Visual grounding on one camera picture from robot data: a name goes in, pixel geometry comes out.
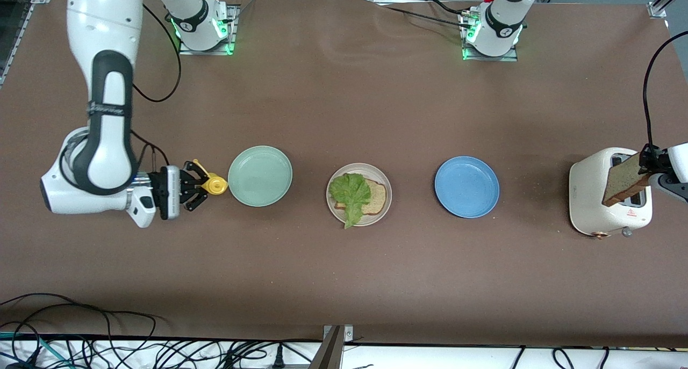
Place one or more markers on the yellow mustard squeeze bottle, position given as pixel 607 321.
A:
pixel 216 185

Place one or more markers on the aluminium frame post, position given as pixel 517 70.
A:
pixel 658 8

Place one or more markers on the black power plug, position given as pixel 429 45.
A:
pixel 278 358

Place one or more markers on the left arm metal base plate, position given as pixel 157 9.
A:
pixel 492 58

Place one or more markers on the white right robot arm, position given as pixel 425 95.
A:
pixel 102 36

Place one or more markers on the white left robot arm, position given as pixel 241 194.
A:
pixel 502 20

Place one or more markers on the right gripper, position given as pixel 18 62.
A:
pixel 157 188

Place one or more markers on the brown bread slice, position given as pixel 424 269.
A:
pixel 379 197
pixel 623 181

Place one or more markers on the grey metal beam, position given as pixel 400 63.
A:
pixel 329 353

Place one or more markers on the metal corner bracket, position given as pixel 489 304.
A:
pixel 348 334

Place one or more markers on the mint green plate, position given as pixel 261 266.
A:
pixel 260 175

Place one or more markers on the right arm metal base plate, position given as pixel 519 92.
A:
pixel 235 33

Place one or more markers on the green lettuce leaf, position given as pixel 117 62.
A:
pixel 350 192

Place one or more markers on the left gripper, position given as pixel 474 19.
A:
pixel 651 159

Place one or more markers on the white toaster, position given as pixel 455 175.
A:
pixel 588 197

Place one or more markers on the beige plate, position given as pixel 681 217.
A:
pixel 336 173

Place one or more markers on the blue plate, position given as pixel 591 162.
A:
pixel 466 186

